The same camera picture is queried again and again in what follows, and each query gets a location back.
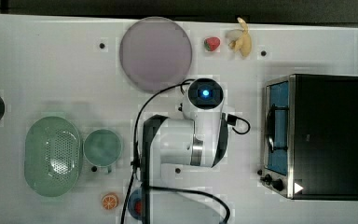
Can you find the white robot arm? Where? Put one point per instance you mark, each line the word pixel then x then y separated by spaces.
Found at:
pixel 198 139

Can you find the black toaster oven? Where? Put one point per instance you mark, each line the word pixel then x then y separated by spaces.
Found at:
pixel 310 137

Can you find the purple round plate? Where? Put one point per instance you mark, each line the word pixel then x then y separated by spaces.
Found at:
pixel 155 53

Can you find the red strawberry on table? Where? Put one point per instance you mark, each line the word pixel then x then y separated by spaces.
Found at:
pixel 211 43

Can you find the green cup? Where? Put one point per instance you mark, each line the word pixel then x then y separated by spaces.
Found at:
pixel 102 148

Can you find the peeled banana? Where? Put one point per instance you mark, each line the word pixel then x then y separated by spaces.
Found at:
pixel 239 40

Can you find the blue bowl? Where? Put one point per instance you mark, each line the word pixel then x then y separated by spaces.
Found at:
pixel 135 196

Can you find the red strawberry in bowl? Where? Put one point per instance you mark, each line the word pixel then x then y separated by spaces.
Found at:
pixel 138 207

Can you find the orange slice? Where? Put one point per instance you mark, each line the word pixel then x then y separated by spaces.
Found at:
pixel 110 201

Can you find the green perforated strainer basket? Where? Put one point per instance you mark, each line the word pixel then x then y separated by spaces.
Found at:
pixel 53 156

